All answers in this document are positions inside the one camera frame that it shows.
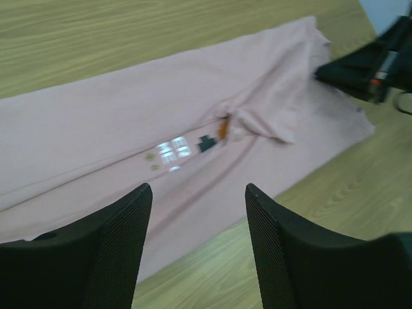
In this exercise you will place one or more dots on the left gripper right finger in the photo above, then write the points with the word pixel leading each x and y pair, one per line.
pixel 303 265

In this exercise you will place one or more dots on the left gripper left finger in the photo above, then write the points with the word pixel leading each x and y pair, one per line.
pixel 90 263

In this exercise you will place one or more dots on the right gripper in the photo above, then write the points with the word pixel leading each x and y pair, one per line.
pixel 376 67

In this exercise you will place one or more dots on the pink printed t-shirt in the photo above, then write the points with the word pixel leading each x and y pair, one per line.
pixel 197 126

